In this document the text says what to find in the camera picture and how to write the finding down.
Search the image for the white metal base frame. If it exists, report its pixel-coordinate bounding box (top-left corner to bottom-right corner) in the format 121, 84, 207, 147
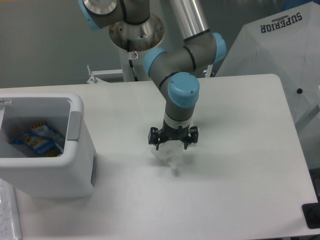
86, 65, 124, 84

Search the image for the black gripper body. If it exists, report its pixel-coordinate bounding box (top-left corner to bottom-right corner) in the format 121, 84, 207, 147
161, 120, 192, 142

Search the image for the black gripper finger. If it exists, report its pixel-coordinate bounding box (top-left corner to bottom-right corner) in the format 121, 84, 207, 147
180, 126, 199, 150
148, 127, 166, 151

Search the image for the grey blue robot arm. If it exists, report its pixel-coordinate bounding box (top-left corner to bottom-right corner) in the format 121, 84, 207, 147
78, 0, 227, 147

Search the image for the black device at edge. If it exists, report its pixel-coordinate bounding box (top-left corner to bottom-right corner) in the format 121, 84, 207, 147
302, 202, 320, 229

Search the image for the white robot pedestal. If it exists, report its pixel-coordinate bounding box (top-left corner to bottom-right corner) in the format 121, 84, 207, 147
118, 46, 158, 82

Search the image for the white trash can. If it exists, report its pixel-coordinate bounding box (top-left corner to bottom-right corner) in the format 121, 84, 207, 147
0, 93, 96, 198

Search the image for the blue snack wrapper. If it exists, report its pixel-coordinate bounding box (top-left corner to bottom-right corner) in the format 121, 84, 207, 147
10, 121, 66, 157

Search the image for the white tissue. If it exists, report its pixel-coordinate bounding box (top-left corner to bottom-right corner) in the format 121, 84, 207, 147
150, 140, 184, 170

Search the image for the white superior umbrella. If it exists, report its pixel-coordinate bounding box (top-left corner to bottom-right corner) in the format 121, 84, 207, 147
216, 1, 320, 122

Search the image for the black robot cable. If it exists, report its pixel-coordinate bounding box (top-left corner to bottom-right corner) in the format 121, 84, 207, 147
126, 38, 140, 82

